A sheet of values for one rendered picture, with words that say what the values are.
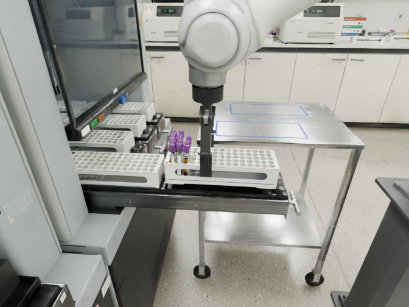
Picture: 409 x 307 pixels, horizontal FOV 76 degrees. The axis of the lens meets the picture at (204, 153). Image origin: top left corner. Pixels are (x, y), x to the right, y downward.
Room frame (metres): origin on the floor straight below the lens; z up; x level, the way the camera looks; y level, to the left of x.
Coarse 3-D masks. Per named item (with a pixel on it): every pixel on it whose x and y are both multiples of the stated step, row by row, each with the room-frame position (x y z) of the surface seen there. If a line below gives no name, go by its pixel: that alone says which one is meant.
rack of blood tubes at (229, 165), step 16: (176, 160) 0.59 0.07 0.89; (192, 160) 0.59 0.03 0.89; (224, 160) 0.60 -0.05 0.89; (240, 160) 0.60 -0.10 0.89; (256, 160) 0.60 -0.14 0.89; (272, 160) 0.60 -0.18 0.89; (176, 176) 0.57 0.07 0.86; (192, 176) 0.57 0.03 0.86; (224, 176) 0.60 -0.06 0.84; (240, 176) 0.60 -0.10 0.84; (256, 176) 0.61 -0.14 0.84; (272, 176) 0.56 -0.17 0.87
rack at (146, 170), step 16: (80, 160) 0.64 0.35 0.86; (96, 160) 0.65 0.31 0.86; (112, 160) 0.65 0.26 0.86; (128, 160) 0.64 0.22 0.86; (144, 160) 0.64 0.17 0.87; (160, 160) 0.64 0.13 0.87; (80, 176) 0.62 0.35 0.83; (96, 176) 0.64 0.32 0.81; (112, 176) 0.65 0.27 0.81; (128, 176) 0.65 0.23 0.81; (144, 176) 0.58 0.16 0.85; (160, 176) 0.61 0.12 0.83
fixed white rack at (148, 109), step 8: (120, 104) 1.13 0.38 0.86; (128, 104) 1.13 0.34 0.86; (136, 104) 1.13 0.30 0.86; (144, 104) 1.13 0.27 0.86; (152, 104) 1.12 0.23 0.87; (112, 112) 1.06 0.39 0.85; (120, 112) 1.06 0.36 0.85; (128, 112) 1.05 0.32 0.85; (136, 112) 1.05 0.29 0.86; (144, 112) 1.05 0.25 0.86; (152, 112) 1.10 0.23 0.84
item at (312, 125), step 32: (224, 128) 0.97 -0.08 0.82; (256, 128) 0.97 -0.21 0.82; (288, 128) 0.97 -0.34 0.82; (320, 128) 0.97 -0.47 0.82; (352, 160) 0.83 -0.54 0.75; (288, 192) 1.24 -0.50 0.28; (224, 224) 0.98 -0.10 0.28; (256, 224) 0.98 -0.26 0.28; (288, 224) 0.98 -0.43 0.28; (320, 256) 0.83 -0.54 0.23
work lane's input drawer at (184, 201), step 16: (96, 192) 0.57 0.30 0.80; (112, 192) 0.57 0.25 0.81; (128, 192) 0.57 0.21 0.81; (144, 192) 0.57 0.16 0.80; (160, 192) 0.57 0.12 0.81; (176, 192) 0.57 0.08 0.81; (192, 192) 0.57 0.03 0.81; (208, 192) 0.56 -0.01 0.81; (224, 192) 0.56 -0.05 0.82; (240, 192) 0.56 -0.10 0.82; (256, 192) 0.56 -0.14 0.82; (272, 192) 0.57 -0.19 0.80; (160, 208) 0.56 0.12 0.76; (176, 208) 0.56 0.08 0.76; (192, 208) 0.55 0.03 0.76; (208, 208) 0.55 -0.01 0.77; (224, 208) 0.55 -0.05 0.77; (240, 208) 0.54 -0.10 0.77; (256, 208) 0.54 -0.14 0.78; (272, 208) 0.54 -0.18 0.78
